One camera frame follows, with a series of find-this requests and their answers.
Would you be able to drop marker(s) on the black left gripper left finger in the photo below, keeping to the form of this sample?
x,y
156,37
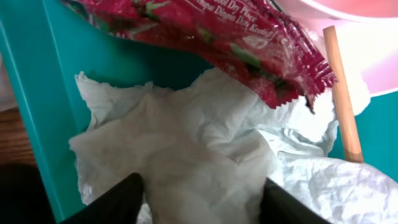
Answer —
x,y
120,204

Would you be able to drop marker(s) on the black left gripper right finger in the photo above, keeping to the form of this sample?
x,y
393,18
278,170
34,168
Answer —
x,y
279,207

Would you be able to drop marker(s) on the white tissue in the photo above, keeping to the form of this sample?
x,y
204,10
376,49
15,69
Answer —
x,y
205,152

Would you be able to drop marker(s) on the red snack wrapper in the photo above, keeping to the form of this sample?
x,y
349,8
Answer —
x,y
249,40

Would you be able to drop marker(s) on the teal serving tray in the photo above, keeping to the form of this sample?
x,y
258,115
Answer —
x,y
44,45

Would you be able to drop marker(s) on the pink plate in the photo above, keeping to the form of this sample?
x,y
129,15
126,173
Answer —
x,y
366,30

